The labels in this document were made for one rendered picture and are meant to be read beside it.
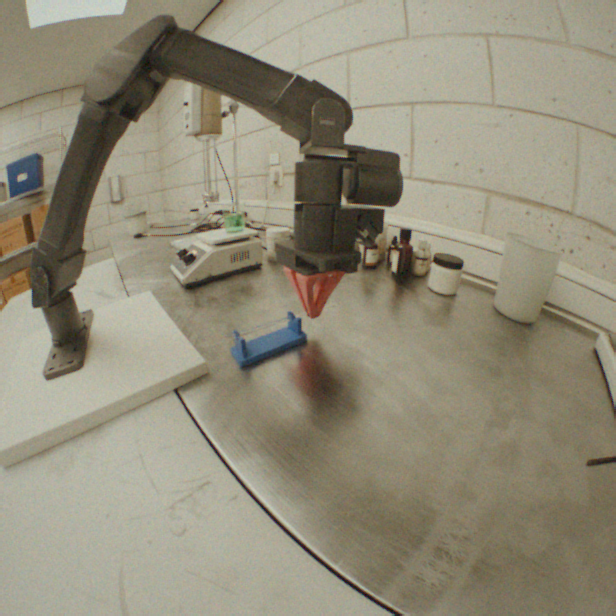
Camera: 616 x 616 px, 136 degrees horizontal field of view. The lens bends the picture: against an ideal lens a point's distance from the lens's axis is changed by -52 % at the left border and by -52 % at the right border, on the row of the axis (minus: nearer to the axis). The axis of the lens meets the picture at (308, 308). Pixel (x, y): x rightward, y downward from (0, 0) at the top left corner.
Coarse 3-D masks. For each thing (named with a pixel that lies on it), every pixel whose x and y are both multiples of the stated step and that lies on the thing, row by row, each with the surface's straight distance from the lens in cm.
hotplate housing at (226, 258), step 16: (240, 240) 61; (256, 240) 61; (208, 256) 56; (224, 256) 58; (240, 256) 59; (256, 256) 61; (176, 272) 61; (192, 272) 56; (208, 272) 57; (224, 272) 59
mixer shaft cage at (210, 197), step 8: (208, 144) 101; (208, 152) 100; (208, 160) 100; (208, 168) 100; (216, 168) 99; (208, 176) 102; (216, 176) 99; (208, 184) 102; (216, 184) 99; (208, 192) 99; (216, 192) 99; (208, 200) 97; (216, 200) 98
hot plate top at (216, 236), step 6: (246, 228) 66; (198, 234) 66; (204, 234) 65; (210, 234) 64; (216, 234) 63; (222, 234) 62; (228, 234) 61; (234, 234) 60; (240, 234) 59; (246, 234) 60; (252, 234) 60; (204, 240) 61; (210, 240) 57; (216, 240) 57; (222, 240) 57; (228, 240) 58
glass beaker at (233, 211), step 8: (224, 200) 63; (232, 200) 64; (224, 208) 60; (232, 208) 59; (240, 208) 60; (224, 216) 61; (232, 216) 60; (240, 216) 60; (224, 224) 61; (232, 224) 60; (240, 224) 60; (232, 232) 60; (240, 232) 61
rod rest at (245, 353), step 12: (288, 312) 35; (288, 324) 36; (300, 324) 34; (264, 336) 35; (276, 336) 35; (288, 336) 34; (300, 336) 34; (240, 348) 31; (252, 348) 33; (264, 348) 33; (276, 348) 33; (240, 360) 31; (252, 360) 32
